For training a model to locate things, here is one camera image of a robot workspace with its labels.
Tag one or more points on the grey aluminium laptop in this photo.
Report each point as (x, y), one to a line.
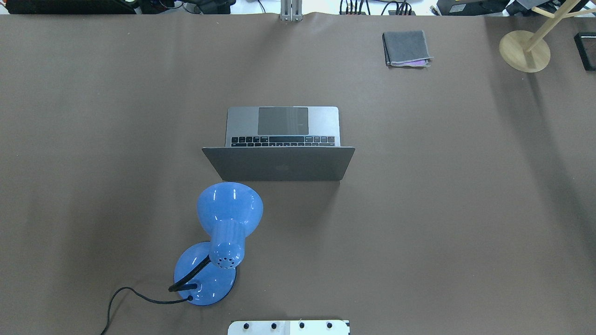
(270, 143)

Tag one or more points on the blue desk lamp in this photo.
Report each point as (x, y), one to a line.
(206, 272)

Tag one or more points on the folded grey cloth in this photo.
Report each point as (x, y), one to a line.
(406, 49)

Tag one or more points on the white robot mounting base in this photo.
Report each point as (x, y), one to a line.
(290, 327)

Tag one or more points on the wooden cup rack stand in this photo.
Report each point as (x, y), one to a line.
(527, 51)

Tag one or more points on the black box at edge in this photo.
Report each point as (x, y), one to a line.
(586, 45)

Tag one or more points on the aluminium frame post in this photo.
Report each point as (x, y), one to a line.
(291, 10)

